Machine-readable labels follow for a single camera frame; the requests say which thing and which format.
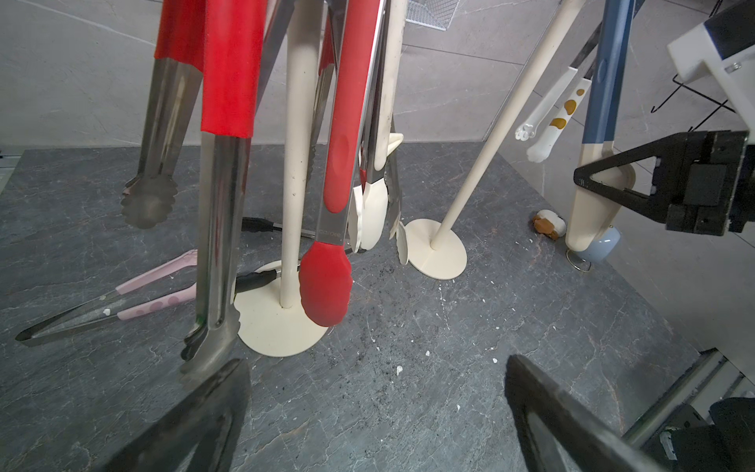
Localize grey blue dome toy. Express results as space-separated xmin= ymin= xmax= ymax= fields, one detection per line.
xmin=565 ymin=226 xmax=621 ymax=273

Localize blue handled cream tongs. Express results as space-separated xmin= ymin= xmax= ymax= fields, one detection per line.
xmin=566 ymin=1 xmax=643 ymax=252

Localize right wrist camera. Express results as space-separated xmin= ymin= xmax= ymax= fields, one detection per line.
xmin=668 ymin=0 xmax=754 ymax=132

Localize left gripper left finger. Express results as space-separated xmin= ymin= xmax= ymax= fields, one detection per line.
xmin=99 ymin=359 xmax=251 ymax=471

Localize slim white tongs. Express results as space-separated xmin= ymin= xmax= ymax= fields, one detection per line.
xmin=514 ymin=24 xmax=603 ymax=162

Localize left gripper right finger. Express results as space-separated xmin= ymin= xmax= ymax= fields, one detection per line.
xmin=505 ymin=354 xmax=663 ymax=471

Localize red pink paw tongs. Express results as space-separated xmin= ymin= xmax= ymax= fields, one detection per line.
xmin=15 ymin=249 xmax=198 ymax=347

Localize white wire mesh basket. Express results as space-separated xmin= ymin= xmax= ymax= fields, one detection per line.
xmin=406 ymin=0 xmax=459 ymax=31

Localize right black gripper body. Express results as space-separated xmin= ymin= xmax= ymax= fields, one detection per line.
xmin=652 ymin=131 xmax=754 ymax=236

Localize red handled steel tongs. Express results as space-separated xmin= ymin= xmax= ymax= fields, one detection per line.
xmin=385 ymin=123 xmax=408 ymax=265

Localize red sleeved steel tongs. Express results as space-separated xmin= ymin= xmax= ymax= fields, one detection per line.
xmin=122 ymin=1 xmax=267 ymax=384

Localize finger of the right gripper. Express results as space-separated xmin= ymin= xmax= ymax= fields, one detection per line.
xmin=573 ymin=140 xmax=661 ymax=187
xmin=574 ymin=177 xmax=667 ymax=223

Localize black wire wall hook rack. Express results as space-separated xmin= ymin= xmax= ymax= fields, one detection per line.
xmin=650 ymin=0 xmax=737 ymax=132

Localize black tipped steel tongs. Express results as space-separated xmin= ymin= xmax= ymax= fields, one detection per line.
xmin=235 ymin=216 xmax=283 ymax=295

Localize brown white plush toy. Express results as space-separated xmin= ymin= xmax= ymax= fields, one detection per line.
xmin=532 ymin=210 xmax=567 ymax=241

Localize cream utensil stand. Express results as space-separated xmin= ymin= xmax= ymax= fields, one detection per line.
xmin=234 ymin=1 xmax=326 ymax=358
xmin=396 ymin=0 xmax=585 ymax=280

